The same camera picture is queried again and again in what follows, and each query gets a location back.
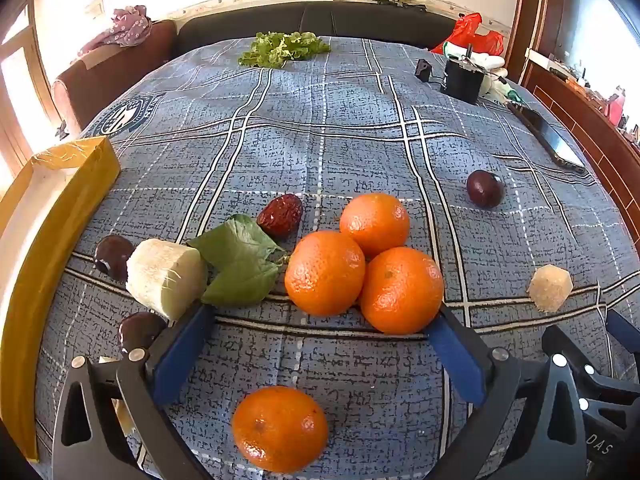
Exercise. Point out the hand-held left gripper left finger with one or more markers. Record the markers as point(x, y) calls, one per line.
point(180, 355)

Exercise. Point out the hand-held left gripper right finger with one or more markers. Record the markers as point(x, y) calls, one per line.
point(457, 360)

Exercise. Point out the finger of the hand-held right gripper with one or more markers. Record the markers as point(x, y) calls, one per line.
point(622, 330)
point(610, 385)

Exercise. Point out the large peeled sugarcane piece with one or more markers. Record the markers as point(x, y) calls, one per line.
point(165, 277)

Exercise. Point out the orange mandarin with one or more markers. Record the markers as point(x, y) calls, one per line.
point(375, 222)
point(325, 272)
point(401, 290)
point(280, 427)

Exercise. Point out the green leaf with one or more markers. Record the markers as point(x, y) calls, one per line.
point(240, 260)

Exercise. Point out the yellow cardboard box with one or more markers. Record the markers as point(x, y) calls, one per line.
point(50, 210)

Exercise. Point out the red dried date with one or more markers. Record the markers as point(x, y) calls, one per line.
point(280, 215)

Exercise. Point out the black smartphone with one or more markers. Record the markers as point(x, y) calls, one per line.
point(547, 137)

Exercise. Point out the wooden cabinet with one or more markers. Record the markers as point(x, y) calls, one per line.
point(575, 110)

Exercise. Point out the pink object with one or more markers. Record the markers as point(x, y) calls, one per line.
point(616, 105)

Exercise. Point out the blue plaid blanket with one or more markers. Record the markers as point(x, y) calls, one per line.
point(325, 135)

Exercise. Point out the white green plastic object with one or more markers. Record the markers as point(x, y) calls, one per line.
point(500, 87)

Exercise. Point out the black box device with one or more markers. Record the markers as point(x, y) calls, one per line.
point(462, 80)

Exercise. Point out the brown armchair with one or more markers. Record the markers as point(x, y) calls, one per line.
point(110, 75)

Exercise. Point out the small black clip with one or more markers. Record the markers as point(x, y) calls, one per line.
point(424, 70)

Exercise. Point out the green lettuce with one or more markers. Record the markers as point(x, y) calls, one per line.
point(282, 47)

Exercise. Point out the red plastic bag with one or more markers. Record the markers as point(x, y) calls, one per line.
point(470, 35)

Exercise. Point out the purple floral cloth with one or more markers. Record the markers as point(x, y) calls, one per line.
point(127, 27)

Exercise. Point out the black sofa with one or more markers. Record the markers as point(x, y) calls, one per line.
point(320, 20)

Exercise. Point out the dark slim stick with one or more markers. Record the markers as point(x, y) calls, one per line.
point(380, 1)

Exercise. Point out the wooden door frame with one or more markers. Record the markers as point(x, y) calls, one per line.
point(530, 10)

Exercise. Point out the wall plate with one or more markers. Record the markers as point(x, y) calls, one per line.
point(93, 8)

